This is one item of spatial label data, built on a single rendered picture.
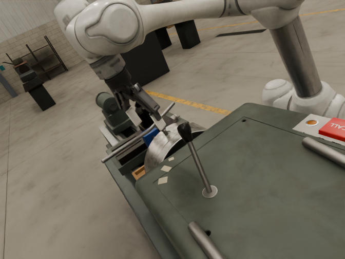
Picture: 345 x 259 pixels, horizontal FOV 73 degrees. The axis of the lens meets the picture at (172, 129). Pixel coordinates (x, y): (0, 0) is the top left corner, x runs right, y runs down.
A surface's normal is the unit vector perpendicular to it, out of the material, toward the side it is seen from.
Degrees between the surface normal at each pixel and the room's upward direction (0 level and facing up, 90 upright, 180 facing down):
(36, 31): 90
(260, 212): 0
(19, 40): 90
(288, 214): 0
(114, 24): 88
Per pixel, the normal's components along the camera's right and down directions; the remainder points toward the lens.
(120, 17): 0.43, 0.30
